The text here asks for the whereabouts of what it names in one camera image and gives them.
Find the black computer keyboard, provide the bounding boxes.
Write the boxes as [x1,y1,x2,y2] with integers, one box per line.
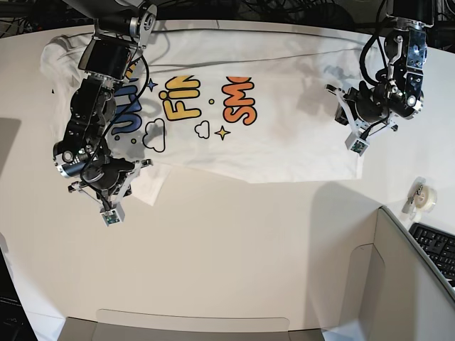
[409,223,455,287]

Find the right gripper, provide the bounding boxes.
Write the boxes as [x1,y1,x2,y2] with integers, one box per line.
[68,158,153,212]

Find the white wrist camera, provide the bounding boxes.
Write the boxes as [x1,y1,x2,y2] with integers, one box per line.
[345,135,370,156]
[100,207,125,227]

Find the white printed t-shirt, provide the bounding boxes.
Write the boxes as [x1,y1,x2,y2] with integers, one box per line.
[38,28,373,207]

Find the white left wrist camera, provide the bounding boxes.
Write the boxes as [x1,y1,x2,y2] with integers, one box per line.
[345,135,370,156]

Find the grey front partition panel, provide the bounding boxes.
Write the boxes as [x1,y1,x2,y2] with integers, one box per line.
[58,309,324,340]

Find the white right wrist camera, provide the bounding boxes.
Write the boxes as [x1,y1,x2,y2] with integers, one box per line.
[100,207,125,227]

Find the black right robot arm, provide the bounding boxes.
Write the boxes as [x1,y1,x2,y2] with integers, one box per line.
[53,1,157,215]

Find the black background cables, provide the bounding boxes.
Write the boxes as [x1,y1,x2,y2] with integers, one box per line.
[0,0,455,47]

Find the grey right partition panel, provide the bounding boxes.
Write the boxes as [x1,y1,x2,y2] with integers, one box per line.
[319,205,455,341]

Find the clear tape dispenser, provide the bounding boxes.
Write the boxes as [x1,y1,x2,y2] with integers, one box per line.
[402,177,437,215]

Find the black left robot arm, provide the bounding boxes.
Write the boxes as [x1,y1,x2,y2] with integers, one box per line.
[326,1,435,154]

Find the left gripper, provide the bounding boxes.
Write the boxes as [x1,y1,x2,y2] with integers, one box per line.
[325,83,400,142]

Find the grey partition panel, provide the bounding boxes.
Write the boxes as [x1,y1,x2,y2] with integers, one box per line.
[58,309,324,340]
[319,205,455,341]

